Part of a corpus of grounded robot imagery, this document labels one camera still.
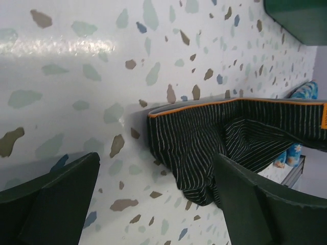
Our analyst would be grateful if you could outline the black pinstriped underwear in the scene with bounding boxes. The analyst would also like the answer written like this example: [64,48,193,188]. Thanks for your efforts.
[147,98,326,206]

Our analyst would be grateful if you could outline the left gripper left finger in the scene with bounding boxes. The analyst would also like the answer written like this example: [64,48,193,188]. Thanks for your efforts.
[1,152,100,244]

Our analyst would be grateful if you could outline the green divided storage bin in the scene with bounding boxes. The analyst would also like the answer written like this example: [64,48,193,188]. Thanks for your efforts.
[263,0,326,46]

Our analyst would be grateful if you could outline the blue floral underwear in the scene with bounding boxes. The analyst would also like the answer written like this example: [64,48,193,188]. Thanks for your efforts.
[273,80,319,169]

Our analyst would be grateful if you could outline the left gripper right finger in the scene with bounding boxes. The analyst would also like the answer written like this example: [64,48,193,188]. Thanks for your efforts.
[214,154,326,245]

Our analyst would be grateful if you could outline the aluminium frame rail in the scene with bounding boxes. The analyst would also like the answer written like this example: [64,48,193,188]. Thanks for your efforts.
[281,155,306,189]

